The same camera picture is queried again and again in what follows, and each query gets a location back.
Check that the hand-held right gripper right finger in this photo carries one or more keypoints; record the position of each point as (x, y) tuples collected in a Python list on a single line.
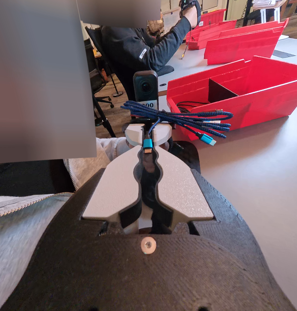
[(182, 189)]

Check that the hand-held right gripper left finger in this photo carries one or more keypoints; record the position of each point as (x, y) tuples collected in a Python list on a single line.
[(112, 189)]

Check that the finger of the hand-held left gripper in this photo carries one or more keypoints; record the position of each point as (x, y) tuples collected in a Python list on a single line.
[(133, 134), (163, 134)]

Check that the person's left hand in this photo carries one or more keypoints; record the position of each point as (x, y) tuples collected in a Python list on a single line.
[(166, 145)]

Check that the black tripod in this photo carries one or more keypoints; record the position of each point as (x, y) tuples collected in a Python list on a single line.
[(104, 119)]

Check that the black office chair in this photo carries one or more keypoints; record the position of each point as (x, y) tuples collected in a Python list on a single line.
[(97, 73)]

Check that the camouflage bag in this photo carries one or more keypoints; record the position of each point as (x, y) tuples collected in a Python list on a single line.
[(155, 26)]

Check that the long red plastic bin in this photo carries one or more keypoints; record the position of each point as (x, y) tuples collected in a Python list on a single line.
[(209, 34), (243, 41), (212, 15)]

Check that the black shirt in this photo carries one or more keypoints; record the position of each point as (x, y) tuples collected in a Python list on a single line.
[(29, 177)]

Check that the grey zip hoodie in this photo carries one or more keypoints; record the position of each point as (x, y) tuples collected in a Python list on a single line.
[(17, 230)]

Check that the red bin with black divider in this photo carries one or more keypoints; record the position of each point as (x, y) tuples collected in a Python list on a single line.
[(260, 97)]

